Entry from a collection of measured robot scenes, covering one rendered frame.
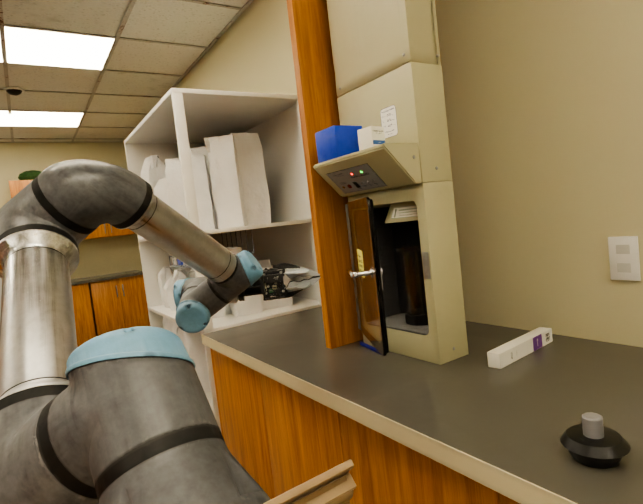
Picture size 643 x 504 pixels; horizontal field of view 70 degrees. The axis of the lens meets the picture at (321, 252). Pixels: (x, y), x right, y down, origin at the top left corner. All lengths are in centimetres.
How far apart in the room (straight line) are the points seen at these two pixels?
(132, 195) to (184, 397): 43
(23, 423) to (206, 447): 20
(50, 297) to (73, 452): 27
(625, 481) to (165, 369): 64
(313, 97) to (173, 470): 123
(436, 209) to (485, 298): 54
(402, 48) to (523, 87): 44
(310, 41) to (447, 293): 86
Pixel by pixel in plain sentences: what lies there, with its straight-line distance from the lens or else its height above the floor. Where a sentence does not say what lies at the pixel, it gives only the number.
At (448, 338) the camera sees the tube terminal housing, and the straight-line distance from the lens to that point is 127.
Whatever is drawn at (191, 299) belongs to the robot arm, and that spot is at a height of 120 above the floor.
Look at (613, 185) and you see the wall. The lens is 141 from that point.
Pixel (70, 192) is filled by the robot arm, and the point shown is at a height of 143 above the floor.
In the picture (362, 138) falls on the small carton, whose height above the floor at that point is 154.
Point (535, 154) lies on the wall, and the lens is 152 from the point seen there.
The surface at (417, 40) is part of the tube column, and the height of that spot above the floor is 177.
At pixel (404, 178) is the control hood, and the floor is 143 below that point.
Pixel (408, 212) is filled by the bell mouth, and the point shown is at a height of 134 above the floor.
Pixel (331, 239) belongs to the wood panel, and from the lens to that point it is 145.
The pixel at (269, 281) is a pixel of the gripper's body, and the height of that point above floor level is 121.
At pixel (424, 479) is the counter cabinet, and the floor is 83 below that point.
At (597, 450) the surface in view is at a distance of 82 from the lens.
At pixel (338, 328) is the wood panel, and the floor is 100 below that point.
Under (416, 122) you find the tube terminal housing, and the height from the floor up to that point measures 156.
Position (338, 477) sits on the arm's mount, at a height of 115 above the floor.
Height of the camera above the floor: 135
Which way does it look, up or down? 4 degrees down
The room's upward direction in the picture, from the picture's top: 7 degrees counter-clockwise
